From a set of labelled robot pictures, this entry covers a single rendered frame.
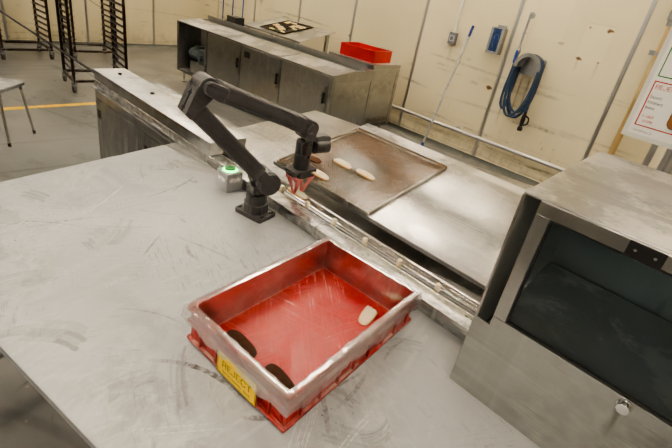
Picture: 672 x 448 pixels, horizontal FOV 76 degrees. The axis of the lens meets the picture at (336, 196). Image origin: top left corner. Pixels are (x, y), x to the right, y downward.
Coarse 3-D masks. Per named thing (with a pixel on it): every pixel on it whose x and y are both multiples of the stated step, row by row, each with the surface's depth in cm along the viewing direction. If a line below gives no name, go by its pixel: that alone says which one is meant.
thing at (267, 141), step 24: (336, 120) 271; (168, 144) 193; (264, 144) 213; (288, 144) 218; (480, 168) 234; (312, 192) 174; (360, 216) 162; (384, 240) 149; (432, 264) 141; (480, 288) 133
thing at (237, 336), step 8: (232, 336) 98; (240, 336) 98; (240, 344) 96; (248, 344) 96; (256, 352) 95; (272, 368) 92; (280, 368) 92; (280, 376) 90; (288, 376) 91; (288, 384) 89
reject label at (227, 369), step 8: (224, 360) 86; (224, 368) 87; (232, 368) 85; (224, 376) 88; (232, 376) 86; (240, 376) 84; (232, 384) 87; (240, 384) 85; (248, 384) 83; (240, 392) 85; (248, 392) 83; (248, 400) 84
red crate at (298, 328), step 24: (288, 288) 117; (312, 288) 119; (336, 288) 121; (264, 312) 108; (288, 312) 109; (312, 312) 110; (336, 312) 112; (360, 312) 113; (384, 312) 115; (192, 336) 96; (264, 336) 100; (288, 336) 102; (312, 336) 103; (336, 336) 104; (216, 360) 90; (264, 360) 94; (288, 360) 95; (312, 360) 96; (360, 360) 97; (336, 384) 91; (264, 408) 83
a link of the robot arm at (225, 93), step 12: (204, 84) 116; (216, 84) 117; (228, 84) 122; (216, 96) 118; (228, 96) 120; (240, 96) 125; (252, 96) 128; (240, 108) 127; (252, 108) 129; (264, 108) 132; (276, 108) 134; (276, 120) 136; (288, 120) 138; (300, 120) 140; (312, 120) 143; (300, 132) 143
